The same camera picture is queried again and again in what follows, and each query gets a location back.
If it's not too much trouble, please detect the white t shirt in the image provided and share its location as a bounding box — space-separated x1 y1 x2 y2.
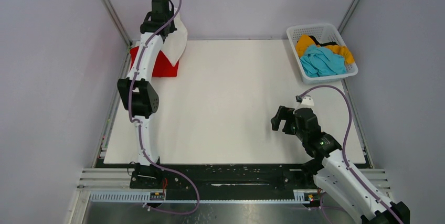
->
161 13 188 66

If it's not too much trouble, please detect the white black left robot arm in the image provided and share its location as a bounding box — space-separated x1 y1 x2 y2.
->
117 0 176 188

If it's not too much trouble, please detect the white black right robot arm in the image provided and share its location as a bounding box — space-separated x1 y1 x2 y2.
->
271 106 410 223

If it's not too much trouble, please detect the folded red t shirt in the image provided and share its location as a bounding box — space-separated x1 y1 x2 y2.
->
137 48 181 78

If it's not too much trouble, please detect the turquoise t shirt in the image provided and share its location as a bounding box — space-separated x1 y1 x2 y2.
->
300 45 347 78

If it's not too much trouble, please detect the white plastic laundry basket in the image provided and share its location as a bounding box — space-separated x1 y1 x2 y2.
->
286 23 358 84

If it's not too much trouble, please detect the yellow t shirt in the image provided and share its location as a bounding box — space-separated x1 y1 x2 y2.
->
295 34 355 64

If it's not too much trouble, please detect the black garment in basket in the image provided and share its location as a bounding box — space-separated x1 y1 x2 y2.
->
309 35 338 48

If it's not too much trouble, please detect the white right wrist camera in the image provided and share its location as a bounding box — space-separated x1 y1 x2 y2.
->
295 95 314 109

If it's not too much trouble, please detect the aluminium frame rail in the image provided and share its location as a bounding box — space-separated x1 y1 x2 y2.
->
101 0 132 47

